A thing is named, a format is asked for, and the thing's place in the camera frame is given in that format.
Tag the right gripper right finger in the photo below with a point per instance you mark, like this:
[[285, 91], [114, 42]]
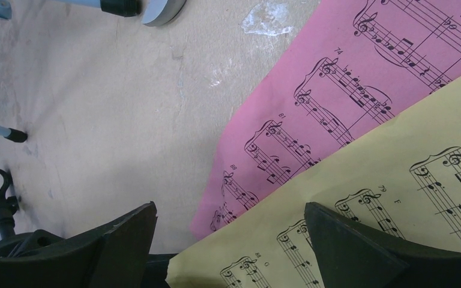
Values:
[[351, 254]]

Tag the black microphone desk stand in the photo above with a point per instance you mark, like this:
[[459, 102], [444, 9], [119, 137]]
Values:
[[0, 210]]

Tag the pink sheet music page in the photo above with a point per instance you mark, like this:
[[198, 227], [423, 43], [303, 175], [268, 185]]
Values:
[[354, 66]]

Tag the yellow sheet music page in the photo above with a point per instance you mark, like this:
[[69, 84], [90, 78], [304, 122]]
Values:
[[402, 178]]

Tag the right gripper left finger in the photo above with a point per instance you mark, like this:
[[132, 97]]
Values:
[[111, 255]]

